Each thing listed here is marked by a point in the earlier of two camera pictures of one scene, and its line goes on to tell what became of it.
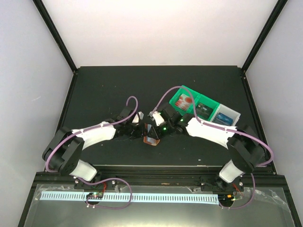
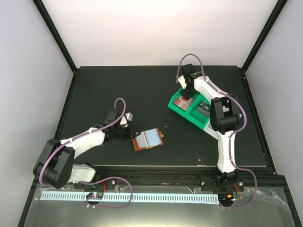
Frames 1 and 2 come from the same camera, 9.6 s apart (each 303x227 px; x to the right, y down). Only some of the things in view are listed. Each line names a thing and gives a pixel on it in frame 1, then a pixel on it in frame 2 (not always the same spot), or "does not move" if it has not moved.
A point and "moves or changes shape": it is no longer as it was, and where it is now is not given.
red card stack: x=183 y=102 does not move
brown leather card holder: x=149 y=140 moves or changes shape
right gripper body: x=164 y=132 → x=191 y=92
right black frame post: x=275 y=14 does not move
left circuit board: x=95 y=196 does not move
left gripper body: x=133 y=133 does not move
